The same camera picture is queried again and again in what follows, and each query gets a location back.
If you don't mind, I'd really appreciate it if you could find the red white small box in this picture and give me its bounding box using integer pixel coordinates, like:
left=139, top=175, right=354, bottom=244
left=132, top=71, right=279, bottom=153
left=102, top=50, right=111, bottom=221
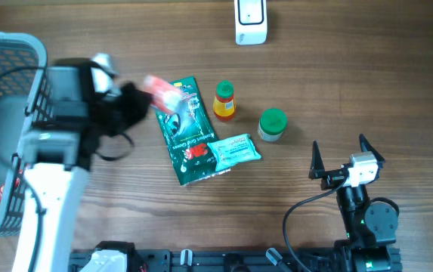
left=143, top=75, right=182, bottom=114

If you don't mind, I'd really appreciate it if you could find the white barcode scanner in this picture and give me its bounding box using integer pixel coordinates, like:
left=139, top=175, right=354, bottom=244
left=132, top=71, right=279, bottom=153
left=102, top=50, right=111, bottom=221
left=234, top=0, right=268, bottom=45

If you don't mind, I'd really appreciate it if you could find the green lid white jar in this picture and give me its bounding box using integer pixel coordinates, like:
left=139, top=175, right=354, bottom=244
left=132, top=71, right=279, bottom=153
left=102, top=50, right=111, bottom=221
left=258, top=108, right=288, bottom=142

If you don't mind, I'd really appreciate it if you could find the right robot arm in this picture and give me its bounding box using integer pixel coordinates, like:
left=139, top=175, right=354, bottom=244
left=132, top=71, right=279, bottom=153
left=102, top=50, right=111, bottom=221
left=309, top=134, right=403, bottom=272

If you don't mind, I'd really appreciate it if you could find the green 3M gloves packet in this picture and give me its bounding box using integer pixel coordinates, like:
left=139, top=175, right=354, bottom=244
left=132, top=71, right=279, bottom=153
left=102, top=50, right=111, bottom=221
left=156, top=76, right=230, bottom=186

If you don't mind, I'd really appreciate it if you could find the teal wet wipes pack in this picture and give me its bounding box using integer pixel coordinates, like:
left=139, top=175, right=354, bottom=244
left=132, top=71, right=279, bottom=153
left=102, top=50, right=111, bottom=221
left=209, top=134, right=261, bottom=172

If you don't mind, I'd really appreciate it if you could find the black right camera cable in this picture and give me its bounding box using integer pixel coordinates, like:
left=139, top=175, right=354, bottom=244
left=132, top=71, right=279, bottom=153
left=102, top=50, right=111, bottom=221
left=282, top=177, right=349, bottom=272

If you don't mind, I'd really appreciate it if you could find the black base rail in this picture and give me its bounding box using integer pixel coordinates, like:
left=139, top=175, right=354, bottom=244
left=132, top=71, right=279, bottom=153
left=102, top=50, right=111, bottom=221
left=68, top=247, right=403, bottom=272

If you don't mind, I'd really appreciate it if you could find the red sauce bottle green cap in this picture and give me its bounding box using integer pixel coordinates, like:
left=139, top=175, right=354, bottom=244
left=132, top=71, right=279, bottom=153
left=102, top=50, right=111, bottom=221
left=213, top=80, right=236, bottom=122

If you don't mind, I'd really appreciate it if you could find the black camera cable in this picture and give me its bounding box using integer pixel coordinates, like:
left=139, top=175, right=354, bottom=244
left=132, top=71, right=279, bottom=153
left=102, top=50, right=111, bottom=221
left=282, top=177, right=349, bottom=272
left=94, top=130, right=135, bottom=162

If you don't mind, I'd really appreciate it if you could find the grey mesh shopping basket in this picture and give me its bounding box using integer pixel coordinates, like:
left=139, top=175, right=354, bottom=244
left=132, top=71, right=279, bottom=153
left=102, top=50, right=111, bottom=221
left=0, top=32, right=51, bottom=236

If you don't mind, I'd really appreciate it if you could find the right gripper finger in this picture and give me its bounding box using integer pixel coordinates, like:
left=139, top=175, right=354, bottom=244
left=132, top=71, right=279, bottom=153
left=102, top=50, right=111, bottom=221
left=308, top=141, right=326, bottom=179
left=359, top=134, right=385, bottom=165

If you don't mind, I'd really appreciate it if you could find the black left camera cable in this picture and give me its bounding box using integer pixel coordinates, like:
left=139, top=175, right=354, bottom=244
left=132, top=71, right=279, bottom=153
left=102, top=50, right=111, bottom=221
left=94, top=130, right=135, bottom=162

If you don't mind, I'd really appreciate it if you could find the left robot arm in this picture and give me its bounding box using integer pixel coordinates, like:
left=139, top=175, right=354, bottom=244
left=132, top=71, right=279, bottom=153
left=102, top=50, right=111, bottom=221
left=12, top=53, right=151, bottom=271

